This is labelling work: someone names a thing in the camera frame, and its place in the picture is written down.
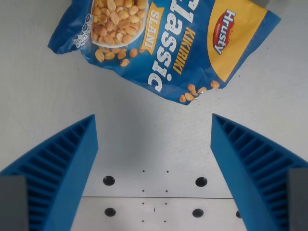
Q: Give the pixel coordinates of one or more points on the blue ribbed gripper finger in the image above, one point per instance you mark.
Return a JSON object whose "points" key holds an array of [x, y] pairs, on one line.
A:
{"points": [[65, 168], [243, 166]]}

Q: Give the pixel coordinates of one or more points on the blue peanut snack bag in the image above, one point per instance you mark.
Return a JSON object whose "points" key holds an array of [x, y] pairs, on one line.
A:
{"points": [[168, 41]]}

